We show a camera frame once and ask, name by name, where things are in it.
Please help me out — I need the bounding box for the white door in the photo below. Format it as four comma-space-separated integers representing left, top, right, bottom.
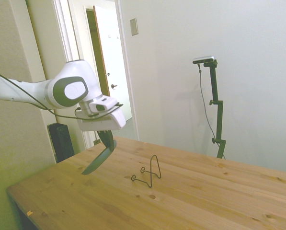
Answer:
92, 5, 133, 121

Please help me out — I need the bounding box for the black speaker box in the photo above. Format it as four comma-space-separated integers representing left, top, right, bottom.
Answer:
47, 123, 75, 164

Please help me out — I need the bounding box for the green round plate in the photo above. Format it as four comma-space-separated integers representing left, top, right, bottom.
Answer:
81, 140, 118, 175

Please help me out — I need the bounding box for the grey camera on stand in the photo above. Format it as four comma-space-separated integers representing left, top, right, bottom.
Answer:
192, 55, 216, 65

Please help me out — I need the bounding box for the black wire plate stand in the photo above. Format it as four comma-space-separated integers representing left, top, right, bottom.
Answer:
130, 155, 161, 188

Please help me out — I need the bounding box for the black articulated camera stand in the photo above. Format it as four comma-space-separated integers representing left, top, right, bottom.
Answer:
203, 60, 227, 159

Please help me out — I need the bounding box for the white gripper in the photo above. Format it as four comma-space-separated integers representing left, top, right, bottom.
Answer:
76, 109, 126, 151

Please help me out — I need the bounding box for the grey wall switch plate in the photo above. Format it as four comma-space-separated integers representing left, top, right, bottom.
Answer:
129, 18, 139, 36

